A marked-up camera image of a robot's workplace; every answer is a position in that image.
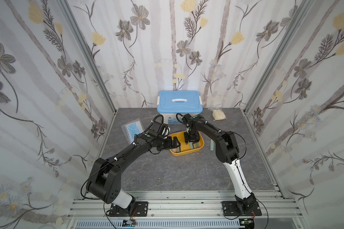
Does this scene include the teal folding fruit knife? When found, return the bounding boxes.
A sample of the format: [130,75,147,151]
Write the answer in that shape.
[189,142,195,150]
[210,140,215,151]

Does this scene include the yellow plastic storage tray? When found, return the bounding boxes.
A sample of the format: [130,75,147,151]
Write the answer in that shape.
[170,131,204,156]

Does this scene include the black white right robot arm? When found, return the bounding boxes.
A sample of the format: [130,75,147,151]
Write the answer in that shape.
[176,113,262,216]

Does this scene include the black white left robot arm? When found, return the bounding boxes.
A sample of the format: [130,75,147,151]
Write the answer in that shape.
[84,114,181,216]

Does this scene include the blue lidded white storage box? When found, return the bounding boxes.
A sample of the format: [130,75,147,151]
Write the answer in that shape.
[157,91,203,125]

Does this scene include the clear bag of beige items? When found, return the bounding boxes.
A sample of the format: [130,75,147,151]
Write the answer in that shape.
[208,100,226,121]

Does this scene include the packaged blue face masks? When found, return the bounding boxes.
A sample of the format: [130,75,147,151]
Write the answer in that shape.
[121,118,145,144]

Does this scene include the small green circuit board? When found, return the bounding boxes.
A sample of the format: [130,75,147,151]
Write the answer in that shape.
[122,219,137,227]

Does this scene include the aluminium rail frame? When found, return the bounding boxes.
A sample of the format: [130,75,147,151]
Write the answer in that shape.
[67,190,308,229]

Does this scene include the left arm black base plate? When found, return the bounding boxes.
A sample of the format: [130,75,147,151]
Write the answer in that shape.
[106,201,149,217]

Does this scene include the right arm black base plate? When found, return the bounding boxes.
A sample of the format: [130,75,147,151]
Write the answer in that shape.
[221,201,262,217]

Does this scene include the white slotted cable duct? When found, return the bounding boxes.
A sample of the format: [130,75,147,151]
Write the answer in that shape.
[75,219,244,229]

